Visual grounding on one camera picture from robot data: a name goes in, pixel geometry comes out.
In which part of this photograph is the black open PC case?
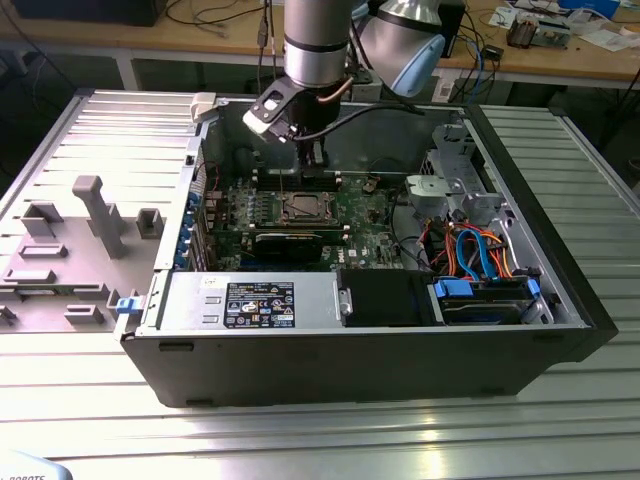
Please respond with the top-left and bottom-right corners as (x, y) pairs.
(113, 88), (619, 410)

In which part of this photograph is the grey metal device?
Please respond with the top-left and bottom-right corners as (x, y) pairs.
(534, 17), (574, 50)

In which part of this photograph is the silver power supply unit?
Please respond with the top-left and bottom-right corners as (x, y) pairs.
(159, 272), (346, 334)

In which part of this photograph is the black monitor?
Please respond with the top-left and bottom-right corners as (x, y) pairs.
(9, 0), (161, 27)

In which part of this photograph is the red thin wire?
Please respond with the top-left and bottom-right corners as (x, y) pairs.
(194, 162), (222, 194)

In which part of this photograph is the white paper sheet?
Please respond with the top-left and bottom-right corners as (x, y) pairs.
(579, 27), (639, 52)

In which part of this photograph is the metal socket cover frame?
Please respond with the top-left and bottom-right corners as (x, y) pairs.
(281, 191), (335, 222)

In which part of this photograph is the black graphics card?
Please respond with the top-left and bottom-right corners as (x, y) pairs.
(253, 232), (324, 264)

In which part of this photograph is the silver drive bay cage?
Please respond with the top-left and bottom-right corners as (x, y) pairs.
(403, 123), (506, 224)

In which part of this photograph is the white teach pendant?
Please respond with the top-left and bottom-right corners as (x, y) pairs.
(0, 449), (76, 480)

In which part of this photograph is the tall black box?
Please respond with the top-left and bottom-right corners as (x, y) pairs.
(442, 0), (467, 59)

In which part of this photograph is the blue SATA wire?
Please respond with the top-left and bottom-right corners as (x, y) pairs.
(455, 227), (501, 284)

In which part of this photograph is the brown wound coil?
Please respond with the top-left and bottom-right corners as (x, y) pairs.
(506, 12), (540, 50)

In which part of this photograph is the hard disk in blue carrier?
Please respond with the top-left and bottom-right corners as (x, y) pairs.
(432, 279), (542, 326)

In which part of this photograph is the black label sticker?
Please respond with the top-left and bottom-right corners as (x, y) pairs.
(226, 281), (297, 330)

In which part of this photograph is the printed paper sheet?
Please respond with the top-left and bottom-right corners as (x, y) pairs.
(488, 3), (526, 29)

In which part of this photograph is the wooden workbench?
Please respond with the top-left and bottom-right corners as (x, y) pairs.
(0, 0), (640, 91)

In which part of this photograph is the black fan shroud box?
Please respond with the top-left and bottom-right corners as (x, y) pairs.
(337, 269), (446, 329)

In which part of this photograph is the black looped cable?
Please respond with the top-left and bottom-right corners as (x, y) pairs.
(372, 157), (431, 274)

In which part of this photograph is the green motherboard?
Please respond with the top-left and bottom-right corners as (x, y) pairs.
(199, 172), (406, 274)

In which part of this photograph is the blue flat box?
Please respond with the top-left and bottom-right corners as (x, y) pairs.
(558, 0), (622, 16)

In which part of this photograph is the grey parts rack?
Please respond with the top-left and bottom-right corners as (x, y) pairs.
(0, 174), (166, 334)

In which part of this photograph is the black RAM slot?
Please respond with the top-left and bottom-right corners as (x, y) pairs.
(253, 177), (343, 193)
(253, 227), (350, 238)
(253, 169), (342, 184)
(253, 222), (349, 231)

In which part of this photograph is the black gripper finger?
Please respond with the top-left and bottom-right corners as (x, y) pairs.
(297, 138), (328, 174)

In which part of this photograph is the black camera cable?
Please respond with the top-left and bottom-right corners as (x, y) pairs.
(292, 101), (427, 140)

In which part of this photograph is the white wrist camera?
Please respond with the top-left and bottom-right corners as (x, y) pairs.
(242, 77), (296, 144)

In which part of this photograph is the orange wire bundle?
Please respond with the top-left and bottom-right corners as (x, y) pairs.
(423, 222), (522, 281)

